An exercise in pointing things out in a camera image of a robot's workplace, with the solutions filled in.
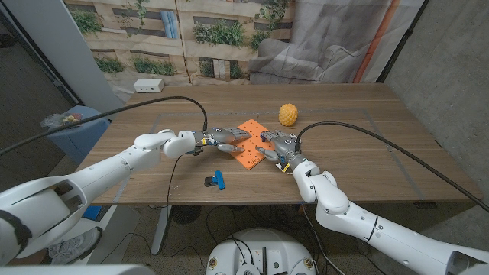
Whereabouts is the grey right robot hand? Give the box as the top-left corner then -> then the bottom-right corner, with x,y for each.
255,129 -> 309,169

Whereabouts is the grey sneaker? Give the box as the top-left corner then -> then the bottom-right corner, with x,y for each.
47,226 -> 103,265

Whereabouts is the printed backdrop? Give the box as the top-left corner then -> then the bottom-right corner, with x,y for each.
63,0 -> 426,102

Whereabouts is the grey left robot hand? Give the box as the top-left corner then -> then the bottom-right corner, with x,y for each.
193,127 -> 252,154

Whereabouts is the blue box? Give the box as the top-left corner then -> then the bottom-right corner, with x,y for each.
82,205 -> 104,221

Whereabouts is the blue stool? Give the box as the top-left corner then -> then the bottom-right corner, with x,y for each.
45,105 -> 111,161

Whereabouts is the grey floor cable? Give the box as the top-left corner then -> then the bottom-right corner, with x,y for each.
300,204 -> 347,275

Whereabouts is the yellow pineapple toy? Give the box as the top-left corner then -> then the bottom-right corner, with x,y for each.
277,102 -> 299,127

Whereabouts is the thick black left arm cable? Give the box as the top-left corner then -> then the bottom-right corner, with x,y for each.
0,95 -> 209,157

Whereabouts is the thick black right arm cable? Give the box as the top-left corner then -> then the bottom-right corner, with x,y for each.
293,121 -> 489,214

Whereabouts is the blue and black clip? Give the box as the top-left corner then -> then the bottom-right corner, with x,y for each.
203,169 -> 226,191

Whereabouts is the white table leg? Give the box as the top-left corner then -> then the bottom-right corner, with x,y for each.
151,205 -> 173,255

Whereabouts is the grey partition panel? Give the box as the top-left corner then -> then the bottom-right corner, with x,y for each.
2,0 -> 125,120

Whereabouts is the orange peg board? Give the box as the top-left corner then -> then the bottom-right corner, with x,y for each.
228,118 -> 274,170

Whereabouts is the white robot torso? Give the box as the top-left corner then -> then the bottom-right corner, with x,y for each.
206,228 -> 317,275

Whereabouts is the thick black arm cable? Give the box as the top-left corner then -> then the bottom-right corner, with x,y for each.
0,95 -> 209,157
293,121 -> 489,214

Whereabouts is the thin black cable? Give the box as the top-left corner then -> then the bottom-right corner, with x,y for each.
164,154 -> 186,256

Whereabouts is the clear bag of toys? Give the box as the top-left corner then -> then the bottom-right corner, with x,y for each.
40,112 -> 83,129

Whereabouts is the white power strip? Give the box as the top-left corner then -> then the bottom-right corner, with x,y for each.
133,79 -> 165,93

